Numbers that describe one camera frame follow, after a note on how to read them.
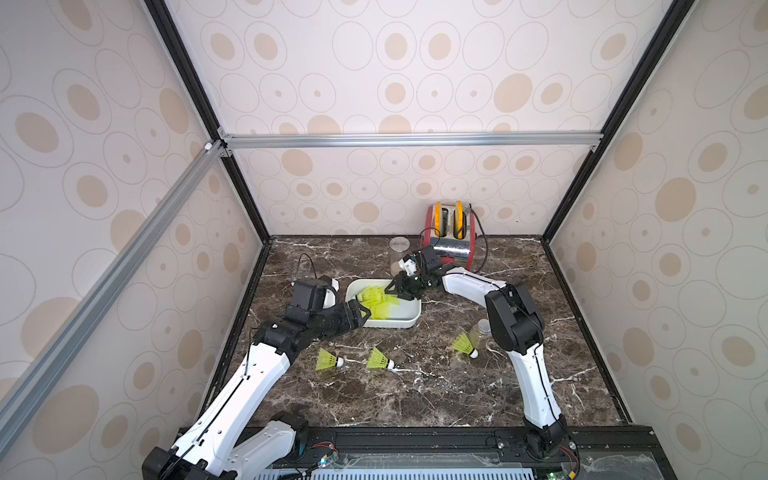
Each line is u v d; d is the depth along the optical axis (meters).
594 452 0.73
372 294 0.98
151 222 0.66
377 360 0.85
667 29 0.70
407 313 0.94
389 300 0.97
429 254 0.84
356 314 0.67
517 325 0.59
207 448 0.39
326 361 0.85
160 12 0.67
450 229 0.97
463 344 0.87
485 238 1.24
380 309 0.96
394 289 0.93
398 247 0.98
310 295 0.56
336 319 0.66
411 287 0.90
